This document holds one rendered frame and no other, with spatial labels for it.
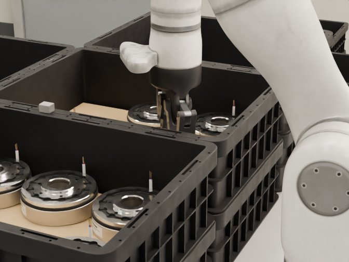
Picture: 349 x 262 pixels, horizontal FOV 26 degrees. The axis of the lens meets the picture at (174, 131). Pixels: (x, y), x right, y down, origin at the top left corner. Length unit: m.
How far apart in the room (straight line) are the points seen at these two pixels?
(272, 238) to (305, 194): 0.47
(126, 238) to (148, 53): 0.35
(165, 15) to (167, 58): 0.06
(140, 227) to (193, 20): 0.35
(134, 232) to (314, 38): 0.27
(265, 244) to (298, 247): 0.42
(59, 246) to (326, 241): 0.27
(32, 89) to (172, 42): 0.32
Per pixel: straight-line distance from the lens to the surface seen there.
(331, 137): 0.75
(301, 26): 0.74
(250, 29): 0.73
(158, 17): 1.04
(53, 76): 1.31
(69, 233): 0.98
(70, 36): 4.63
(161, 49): 1.04
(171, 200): 0.86
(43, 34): 4.73
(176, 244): 0.93
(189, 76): 1.06
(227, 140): 1.00
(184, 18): 1.03
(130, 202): 0.99
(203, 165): 0.93
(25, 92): 1.25
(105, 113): 1.35
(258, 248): 1.20
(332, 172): 0.74
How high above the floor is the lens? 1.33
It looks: 23 degrees down
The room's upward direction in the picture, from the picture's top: straight up
